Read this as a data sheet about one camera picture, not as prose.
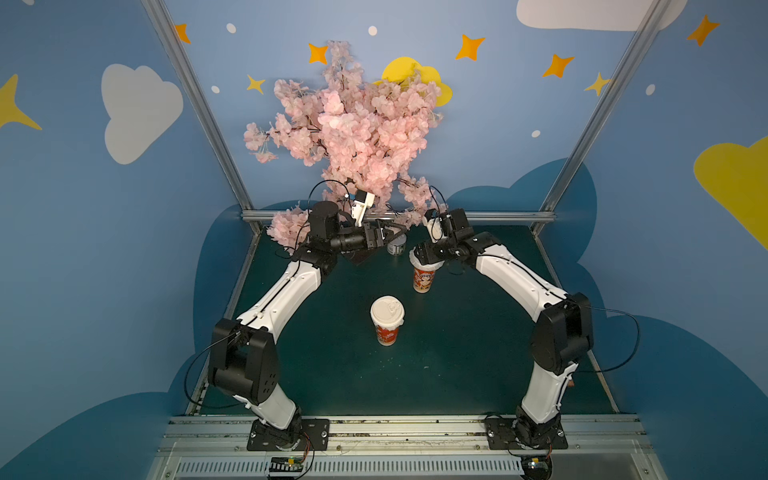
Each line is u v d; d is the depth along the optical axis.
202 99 0.84
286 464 0.73
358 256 1.17
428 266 0.84
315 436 0.74
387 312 0.78
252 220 1.16
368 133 0.62
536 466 0.73
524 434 0.65
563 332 0.48
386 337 0.84
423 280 0.96
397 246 1.11
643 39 0.74
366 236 0.67
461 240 0.67
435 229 0.78
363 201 0.70
